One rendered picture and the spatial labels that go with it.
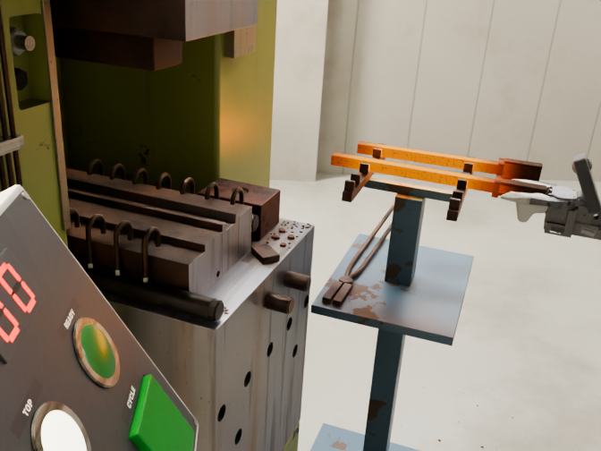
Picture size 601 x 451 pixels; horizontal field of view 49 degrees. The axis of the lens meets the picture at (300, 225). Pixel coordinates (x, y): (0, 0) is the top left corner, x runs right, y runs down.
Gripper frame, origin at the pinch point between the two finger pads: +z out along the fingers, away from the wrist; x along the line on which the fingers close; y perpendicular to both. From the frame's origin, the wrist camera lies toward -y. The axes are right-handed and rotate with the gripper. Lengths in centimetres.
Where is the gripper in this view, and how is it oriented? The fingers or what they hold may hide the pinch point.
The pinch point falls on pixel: (508, 186)
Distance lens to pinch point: 142.1
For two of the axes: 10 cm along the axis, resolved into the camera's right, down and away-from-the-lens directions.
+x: 3.5, -3.7, 8.6
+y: -0.6, 9.1, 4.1
